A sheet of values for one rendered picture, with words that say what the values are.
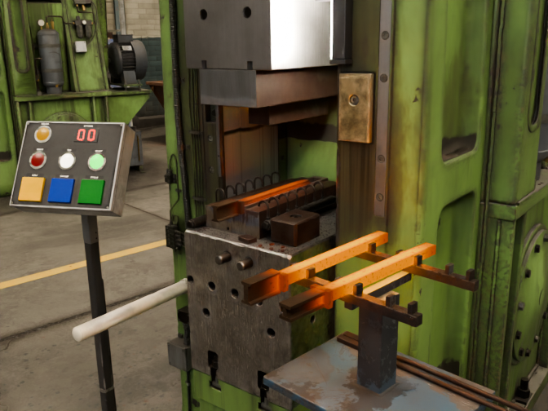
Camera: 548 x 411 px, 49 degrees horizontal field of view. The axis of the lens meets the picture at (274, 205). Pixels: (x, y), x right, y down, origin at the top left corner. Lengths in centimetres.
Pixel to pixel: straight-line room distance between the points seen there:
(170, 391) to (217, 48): 158
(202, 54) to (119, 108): 511
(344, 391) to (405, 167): 56
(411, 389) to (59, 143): 126
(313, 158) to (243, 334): 68
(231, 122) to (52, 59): 447
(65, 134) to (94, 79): 447
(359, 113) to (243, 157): 54
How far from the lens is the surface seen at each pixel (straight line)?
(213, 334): 180
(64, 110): 633
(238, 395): 184
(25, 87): 618
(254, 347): 171
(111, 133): 192
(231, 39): 161
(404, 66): 150
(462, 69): 182
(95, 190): 187
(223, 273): 169
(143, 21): 1058
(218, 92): 165
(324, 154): 204
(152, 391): 274
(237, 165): 193
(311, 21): 167
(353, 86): 154
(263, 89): 159
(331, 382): 137
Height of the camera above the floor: 144
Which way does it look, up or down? 16 degrees down
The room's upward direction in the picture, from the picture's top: 1 degrees counter-clockwise
